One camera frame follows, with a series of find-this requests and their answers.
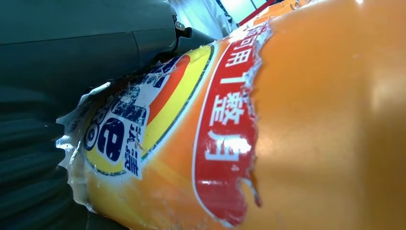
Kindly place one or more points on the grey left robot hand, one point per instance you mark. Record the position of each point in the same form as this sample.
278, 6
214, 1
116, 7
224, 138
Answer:
79, 38

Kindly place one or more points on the orange detergent bottle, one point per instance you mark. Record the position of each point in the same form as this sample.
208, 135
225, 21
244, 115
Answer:
317, 127

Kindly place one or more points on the person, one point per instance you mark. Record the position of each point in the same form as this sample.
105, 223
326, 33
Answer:
196, 16

